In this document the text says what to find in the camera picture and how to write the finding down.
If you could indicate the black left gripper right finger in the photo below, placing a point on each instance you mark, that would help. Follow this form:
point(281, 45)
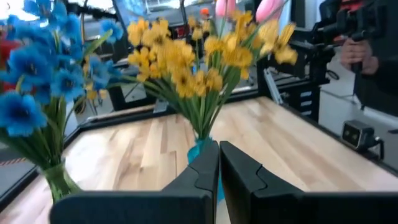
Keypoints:
point(311, 210)

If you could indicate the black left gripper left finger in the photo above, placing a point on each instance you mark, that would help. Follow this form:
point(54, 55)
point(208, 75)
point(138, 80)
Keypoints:
point(140, 208)

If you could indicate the blue patterned glass vase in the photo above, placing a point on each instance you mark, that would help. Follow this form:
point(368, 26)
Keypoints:
point(193, 153)

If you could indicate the blue artificial flower bunch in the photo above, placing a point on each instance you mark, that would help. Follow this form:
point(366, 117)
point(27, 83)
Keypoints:
point(21, 112)
point(70, 28)

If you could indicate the yellow artificial flower bunch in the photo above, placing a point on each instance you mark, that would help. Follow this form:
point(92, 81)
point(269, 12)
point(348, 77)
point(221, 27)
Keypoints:
point(236, 56)
point(168, 53)

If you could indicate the pink artificial tulip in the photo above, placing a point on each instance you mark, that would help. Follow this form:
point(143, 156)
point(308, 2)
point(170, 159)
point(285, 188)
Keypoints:
point(224, 7)
point(267, 9)

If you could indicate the red artificial flower bunch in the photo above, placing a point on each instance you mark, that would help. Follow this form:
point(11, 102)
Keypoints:
point(7, 49)

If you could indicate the black arm base stand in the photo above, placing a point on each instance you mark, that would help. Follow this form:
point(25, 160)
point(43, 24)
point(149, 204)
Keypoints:
point(292, 99)

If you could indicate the person's hand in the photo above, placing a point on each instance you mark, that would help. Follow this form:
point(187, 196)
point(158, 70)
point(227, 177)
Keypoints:
point(351, 56)

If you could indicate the person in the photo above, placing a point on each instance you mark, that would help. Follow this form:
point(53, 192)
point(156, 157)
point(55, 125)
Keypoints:
point(204, 12)
point(385, 62)

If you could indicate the black handheld device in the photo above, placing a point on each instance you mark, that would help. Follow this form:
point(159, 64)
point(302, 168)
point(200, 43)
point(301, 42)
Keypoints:
point(342, 21)

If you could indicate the small grey camera box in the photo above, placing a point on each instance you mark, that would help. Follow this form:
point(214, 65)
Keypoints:
point(354, 135)

